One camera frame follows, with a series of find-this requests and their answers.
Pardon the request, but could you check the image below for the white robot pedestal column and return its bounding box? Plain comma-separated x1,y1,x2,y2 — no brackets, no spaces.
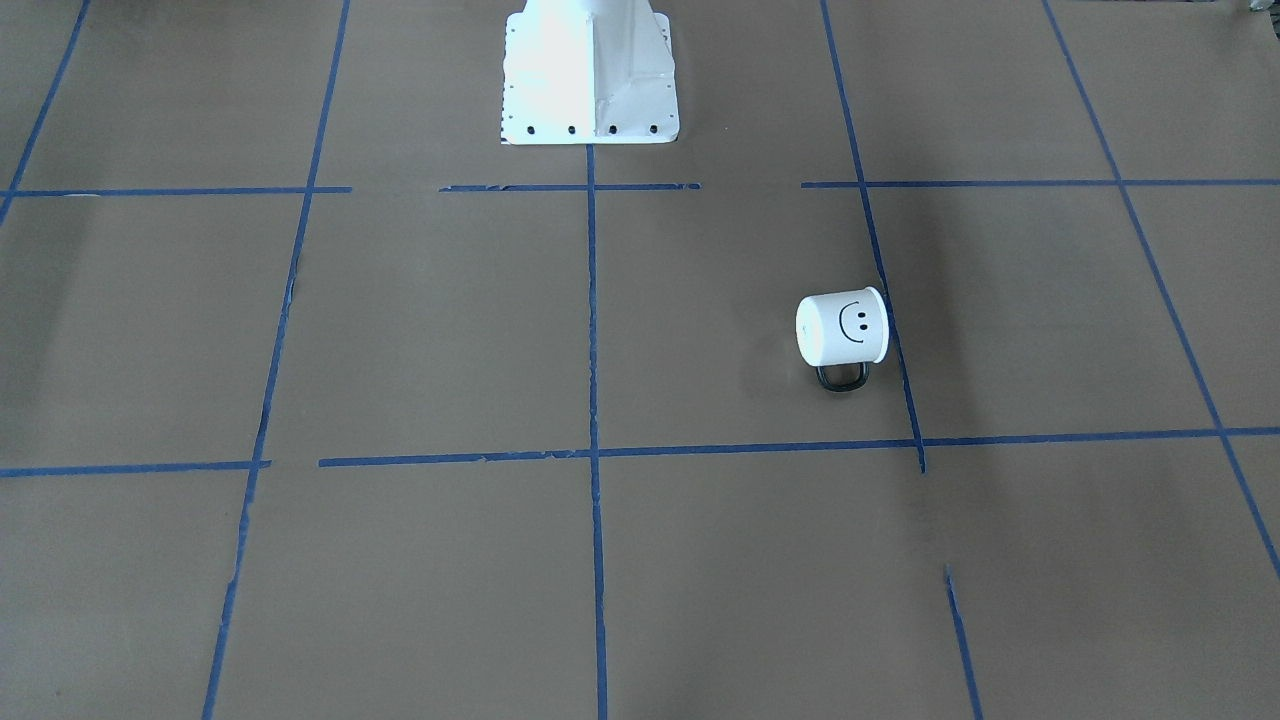
500,1,681,146

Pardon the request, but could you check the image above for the white smiley face mug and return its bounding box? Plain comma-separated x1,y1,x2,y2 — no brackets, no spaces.
795,286,890,393

